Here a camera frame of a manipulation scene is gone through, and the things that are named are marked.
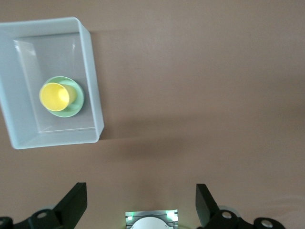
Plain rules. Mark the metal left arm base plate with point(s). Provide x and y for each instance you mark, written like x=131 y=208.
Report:
x=152 y=213

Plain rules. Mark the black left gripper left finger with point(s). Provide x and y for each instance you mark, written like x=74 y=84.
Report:
x=69 y=205

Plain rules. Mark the green plate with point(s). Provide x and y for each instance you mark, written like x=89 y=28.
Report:
x=77 y=105

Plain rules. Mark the yellow cup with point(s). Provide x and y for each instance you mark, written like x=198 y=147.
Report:
x=54 y=96

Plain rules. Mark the clear plastic bin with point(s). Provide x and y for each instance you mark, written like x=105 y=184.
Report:
x=59 y=57

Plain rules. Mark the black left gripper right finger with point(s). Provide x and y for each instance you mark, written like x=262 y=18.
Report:
x=207 y=205

